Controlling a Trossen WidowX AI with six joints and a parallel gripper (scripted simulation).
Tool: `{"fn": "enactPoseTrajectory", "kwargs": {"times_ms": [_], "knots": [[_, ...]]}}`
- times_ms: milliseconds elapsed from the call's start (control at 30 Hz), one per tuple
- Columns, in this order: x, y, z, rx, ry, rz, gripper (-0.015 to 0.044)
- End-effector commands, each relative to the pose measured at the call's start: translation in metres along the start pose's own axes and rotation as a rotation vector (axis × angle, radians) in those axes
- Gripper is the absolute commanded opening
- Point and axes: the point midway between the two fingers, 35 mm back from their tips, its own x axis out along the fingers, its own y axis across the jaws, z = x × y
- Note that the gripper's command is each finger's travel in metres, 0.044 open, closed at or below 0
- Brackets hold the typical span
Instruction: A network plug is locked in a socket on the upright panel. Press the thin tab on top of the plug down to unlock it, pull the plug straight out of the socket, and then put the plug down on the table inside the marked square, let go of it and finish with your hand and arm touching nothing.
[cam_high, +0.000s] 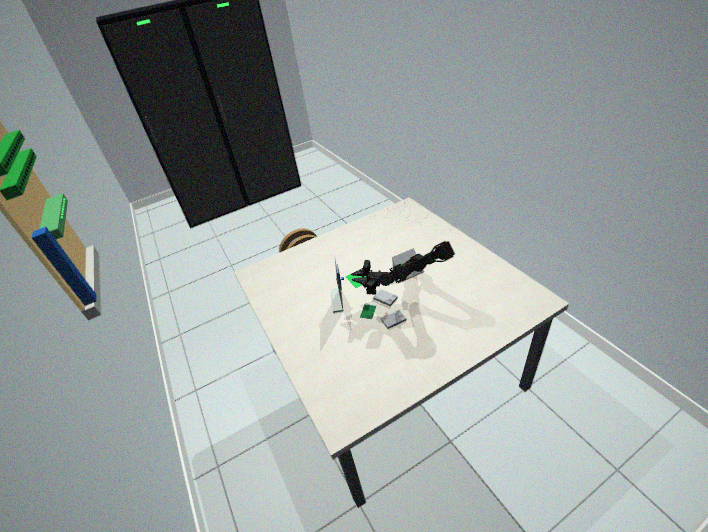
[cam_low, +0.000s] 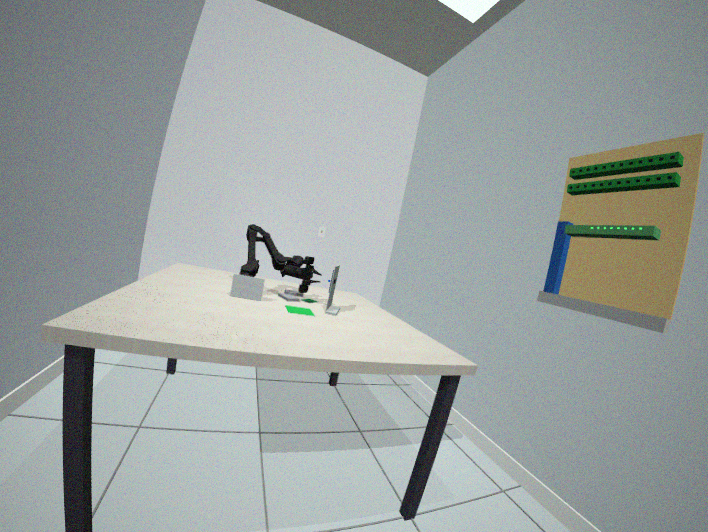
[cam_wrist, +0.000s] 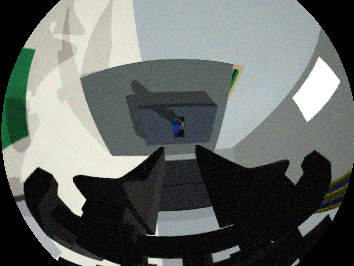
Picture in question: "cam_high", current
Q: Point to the green square marking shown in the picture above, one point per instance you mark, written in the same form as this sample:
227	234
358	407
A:
355	284

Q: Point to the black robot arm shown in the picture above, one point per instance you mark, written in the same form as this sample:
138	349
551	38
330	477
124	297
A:
417	263

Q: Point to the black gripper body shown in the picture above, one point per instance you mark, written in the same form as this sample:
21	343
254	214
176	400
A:
367	272

